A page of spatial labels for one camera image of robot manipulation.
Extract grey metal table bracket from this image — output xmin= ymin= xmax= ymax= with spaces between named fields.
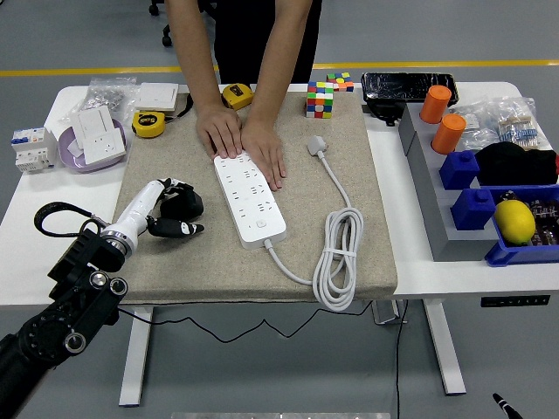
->
xmin=370 ymin=299 xmax=410 ymax=326

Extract dark packets in bin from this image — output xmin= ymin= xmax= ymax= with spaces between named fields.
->
xmin=500 ymin=189 xmax=559 ymax=248

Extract white power cord with plug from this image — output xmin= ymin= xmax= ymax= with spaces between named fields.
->
xmin=263 ymin=134 xmax=366 ymax=313

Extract black cloth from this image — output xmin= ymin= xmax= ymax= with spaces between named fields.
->
xmin=473 ymin=141 xmax=559 ymax=187

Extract black hanging cable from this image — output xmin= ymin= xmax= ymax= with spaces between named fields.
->
xmin=395 ymin=300 xmax=410 ymax=419

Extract black office chair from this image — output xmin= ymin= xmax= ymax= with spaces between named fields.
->
xmin=148 ymin=0 xmax=218 ymax=48

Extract grey-brown fabric mat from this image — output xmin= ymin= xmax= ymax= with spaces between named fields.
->
xmin=112 ymin=90 xmax=399 ymax=306

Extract black adapter cord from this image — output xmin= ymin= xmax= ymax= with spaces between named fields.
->
xmin=115 ymin=299 xmax=376 ymax=344

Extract white double switch panel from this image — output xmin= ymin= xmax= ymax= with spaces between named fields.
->
xmin=69 ymin=106 xmax=115 ymax=145

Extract large colourful puzzle cube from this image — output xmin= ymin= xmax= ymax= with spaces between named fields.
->
xmin=305 ymin=80 xmax=335 ymax=119

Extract clear bag of screws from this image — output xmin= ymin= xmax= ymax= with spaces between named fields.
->
xmin=59 ymin=77 xmax=139 ymax=126

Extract white table leg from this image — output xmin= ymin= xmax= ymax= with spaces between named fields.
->
xmin=118 ymin=305 xmax=155 ymax=408
xmin=423 ymin=300 xmax=467 ymax=397

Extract white power strip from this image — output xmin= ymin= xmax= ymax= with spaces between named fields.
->
xmin=212 ymin=150 xmax=288 ymax=251

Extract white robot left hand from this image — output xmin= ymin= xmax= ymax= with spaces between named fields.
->
xmin=107 ymin=176 xmax=205 ymax=246

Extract grey stepped stand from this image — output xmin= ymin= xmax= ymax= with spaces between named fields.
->
xmin=397 ymin=102 xmax=501 ymax=263

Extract black lanyard strap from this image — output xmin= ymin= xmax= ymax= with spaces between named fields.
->
xmin=165 ymin=93 xmax=194 ymax=125

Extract orange cylinder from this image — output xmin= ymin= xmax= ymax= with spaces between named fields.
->
xmin=431 ymin=113 xmax=468 ymax=155
xmin=418 ymin=85 xmax=453 ymax=126

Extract small colourful puzzle cube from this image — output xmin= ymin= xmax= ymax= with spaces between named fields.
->
xmin=326 ymin=72 xmax=355 ymax=93

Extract person's right hand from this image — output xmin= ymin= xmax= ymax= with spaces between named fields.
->
xmin=195 ymin=105 xmax=245 ymax=160

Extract person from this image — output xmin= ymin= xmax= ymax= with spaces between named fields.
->
xmin=208 ymin=0 xmax=324 ymax=86

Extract clear bag of resistors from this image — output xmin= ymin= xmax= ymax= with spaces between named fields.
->
xmin=488 ymin=95 xmax=554 ymax=152

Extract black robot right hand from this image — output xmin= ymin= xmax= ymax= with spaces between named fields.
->
xmin=492 ymin=392 xmax=526 ymax=419

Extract person's left hand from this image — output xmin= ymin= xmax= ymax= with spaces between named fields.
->
xmin=239 ymin=118 xmax=288 ymax=192

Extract black table control panel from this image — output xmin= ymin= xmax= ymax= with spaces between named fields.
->
xmin=480 ymin=294 xmax=551 ymax=309

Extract clear bag of parts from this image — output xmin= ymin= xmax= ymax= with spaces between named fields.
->
xmin=449 ymin=102 xmax=503 ymax=154

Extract black plastic tray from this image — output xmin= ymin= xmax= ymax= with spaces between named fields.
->
xmin=361 ymin=72 xmax=459 ymax=106

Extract white circuit breaker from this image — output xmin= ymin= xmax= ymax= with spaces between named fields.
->
xmin=10 ymin=126 xmax=59 ymax=175

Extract blue storage bin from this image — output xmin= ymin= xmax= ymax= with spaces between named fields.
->
xmin=475 ymin=182 xmax=559 ymax=267

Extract white wall socket panel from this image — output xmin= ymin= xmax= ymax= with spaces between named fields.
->
xmin=82 ymin=128 xmax=128 ymax=166

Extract yellow tape measure black label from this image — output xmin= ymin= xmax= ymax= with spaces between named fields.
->
xmin=131 ymin=111 xmax=168 ymax=140

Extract yellow lemon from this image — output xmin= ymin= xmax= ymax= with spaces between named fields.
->
xmin=493 ymin=199 xmax=537 ymax=246

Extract yellow tape measure silver clip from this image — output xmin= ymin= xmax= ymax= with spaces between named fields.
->
xmin=221 ymin=82 xmax=255 ymax=111

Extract blue block with knob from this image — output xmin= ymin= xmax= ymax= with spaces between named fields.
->
xmin=438 ymin=150 xmax=481 ymax=191
xmin=449 ymin=187 xmax=497 ymax=231

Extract black power adapter plug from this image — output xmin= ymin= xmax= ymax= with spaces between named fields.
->
xmin=159 ymin=191 xmax=204 ymax=220

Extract purple bowl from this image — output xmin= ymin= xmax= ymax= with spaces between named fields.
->
xmin=58 ymin=118 xmax=128 ymax=175

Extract white wall switch panel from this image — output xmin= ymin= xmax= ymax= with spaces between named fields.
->
xmin=133 ymin=82 xmax=180 ymax=113

